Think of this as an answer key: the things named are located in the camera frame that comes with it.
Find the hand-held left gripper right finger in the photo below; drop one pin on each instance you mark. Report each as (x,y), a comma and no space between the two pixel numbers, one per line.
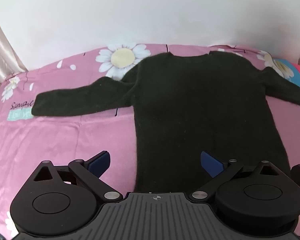
(211,165)

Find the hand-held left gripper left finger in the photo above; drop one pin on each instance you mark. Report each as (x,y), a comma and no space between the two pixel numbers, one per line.
(100,163)

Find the black sweater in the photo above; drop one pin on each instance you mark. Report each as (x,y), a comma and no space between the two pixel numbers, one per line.
(190,105)

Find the pink floral bedsheet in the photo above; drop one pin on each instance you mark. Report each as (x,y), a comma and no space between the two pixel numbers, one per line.
(52,135)

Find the beige curtain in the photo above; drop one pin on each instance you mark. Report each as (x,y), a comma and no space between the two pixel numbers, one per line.
(1,52)

